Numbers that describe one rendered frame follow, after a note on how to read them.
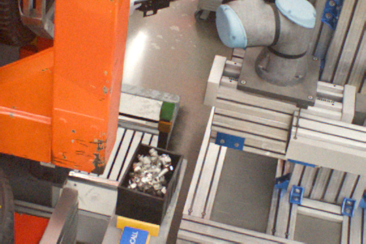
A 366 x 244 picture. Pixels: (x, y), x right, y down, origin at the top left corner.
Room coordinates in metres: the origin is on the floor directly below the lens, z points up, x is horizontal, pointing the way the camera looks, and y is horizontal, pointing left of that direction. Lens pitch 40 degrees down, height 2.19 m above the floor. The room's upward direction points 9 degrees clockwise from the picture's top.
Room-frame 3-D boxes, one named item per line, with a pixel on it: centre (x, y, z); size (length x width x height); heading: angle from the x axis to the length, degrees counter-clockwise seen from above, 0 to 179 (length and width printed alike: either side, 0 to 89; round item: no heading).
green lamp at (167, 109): (1.84, 0.04, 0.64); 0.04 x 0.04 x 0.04; 85
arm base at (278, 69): (1.89, -0.27, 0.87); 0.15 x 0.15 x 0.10
